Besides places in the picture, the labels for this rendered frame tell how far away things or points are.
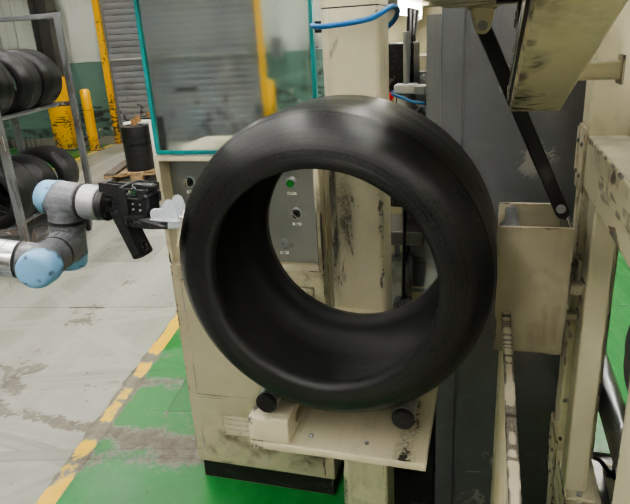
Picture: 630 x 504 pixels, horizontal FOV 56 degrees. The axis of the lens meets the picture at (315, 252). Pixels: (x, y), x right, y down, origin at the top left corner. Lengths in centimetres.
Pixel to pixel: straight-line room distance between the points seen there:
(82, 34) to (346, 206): 1008
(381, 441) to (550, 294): 48
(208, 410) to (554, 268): 142
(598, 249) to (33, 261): 113
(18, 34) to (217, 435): 1022
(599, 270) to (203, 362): 138
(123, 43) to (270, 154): 1011
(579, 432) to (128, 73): 1017
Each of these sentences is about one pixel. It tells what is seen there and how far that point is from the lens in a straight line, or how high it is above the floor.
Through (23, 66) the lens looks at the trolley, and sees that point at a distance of 526.
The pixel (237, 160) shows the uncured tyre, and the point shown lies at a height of 141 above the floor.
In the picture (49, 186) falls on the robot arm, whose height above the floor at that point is 133.
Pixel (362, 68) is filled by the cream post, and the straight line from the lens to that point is 136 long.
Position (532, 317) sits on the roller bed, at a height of 99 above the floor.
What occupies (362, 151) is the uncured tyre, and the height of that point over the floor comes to 142.
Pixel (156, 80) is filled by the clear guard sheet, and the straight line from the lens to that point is 198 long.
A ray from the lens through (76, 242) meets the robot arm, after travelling 137.
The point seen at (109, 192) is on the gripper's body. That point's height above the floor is 132.
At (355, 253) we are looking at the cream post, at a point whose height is 110.
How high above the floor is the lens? 160
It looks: 20 degrees down
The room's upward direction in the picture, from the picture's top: 3 degrees counter-clockwise
